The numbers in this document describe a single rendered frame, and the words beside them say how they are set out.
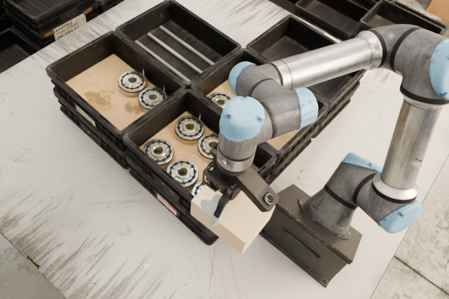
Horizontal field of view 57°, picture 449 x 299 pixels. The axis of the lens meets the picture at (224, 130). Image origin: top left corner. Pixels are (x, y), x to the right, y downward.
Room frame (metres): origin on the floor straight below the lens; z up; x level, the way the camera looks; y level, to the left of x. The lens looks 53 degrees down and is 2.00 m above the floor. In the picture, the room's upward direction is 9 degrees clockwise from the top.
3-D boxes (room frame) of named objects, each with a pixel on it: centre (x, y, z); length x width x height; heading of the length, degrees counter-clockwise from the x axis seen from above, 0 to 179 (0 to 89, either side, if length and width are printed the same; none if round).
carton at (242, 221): (0.45, -0.05, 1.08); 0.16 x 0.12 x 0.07; 59
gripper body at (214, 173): (0.46, -0.02, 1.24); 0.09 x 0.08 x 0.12; 59
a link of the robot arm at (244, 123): (0.46, -0.03, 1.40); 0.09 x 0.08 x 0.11; 124
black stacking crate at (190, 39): (1.19, 0.23, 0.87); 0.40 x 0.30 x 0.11; 56
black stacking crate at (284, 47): (1.21, -0.27, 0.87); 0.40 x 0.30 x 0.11; 56
